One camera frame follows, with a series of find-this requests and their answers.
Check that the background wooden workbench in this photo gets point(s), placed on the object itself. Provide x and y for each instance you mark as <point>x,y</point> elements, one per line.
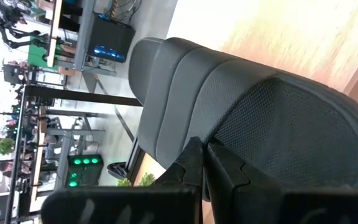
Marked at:
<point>37,168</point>
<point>54,31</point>

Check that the black background robot arm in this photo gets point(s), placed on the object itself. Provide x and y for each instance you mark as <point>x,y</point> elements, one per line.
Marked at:
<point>17,31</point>

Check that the green plant in patterned pot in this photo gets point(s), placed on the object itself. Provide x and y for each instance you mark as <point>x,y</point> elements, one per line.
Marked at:
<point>148,180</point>

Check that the black computer tower green lights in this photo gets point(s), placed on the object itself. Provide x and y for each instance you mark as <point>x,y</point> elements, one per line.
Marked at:
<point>84,171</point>

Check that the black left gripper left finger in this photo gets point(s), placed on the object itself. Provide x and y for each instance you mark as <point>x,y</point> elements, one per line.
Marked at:
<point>120,207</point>

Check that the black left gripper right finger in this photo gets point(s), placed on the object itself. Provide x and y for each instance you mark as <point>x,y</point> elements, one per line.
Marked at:
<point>259,208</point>

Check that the black computer tower blue light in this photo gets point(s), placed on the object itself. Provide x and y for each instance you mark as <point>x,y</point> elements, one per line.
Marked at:
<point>110,37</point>

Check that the black foam slide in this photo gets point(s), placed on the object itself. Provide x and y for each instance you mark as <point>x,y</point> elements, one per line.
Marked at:
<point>259,109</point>

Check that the background potted plant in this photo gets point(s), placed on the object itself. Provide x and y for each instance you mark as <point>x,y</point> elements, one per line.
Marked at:
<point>5,146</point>

